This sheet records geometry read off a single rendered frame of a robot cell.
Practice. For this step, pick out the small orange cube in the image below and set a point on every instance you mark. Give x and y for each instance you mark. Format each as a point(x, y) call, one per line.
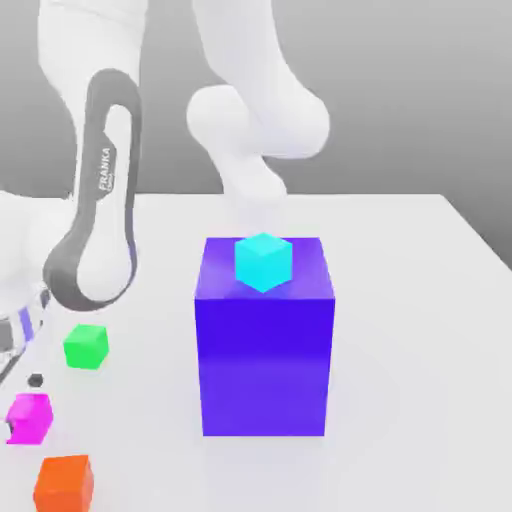
point(64, 486)

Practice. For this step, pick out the small green cube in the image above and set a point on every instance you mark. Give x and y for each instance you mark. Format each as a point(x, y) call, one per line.
point(85, 347)

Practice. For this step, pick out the small magenta cube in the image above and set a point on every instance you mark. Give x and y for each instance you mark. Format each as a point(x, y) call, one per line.
point(31, 420)

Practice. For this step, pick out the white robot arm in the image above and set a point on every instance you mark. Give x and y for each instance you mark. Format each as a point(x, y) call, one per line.
point(108, 248)

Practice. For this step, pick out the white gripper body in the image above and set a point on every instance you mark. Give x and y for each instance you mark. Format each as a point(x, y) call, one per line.
point(8, 380)

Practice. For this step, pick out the small cyan cube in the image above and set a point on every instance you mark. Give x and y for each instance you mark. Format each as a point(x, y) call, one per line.
point(262, 262)

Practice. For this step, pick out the large blue box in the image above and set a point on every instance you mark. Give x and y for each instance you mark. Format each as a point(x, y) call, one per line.
point(264, 368)

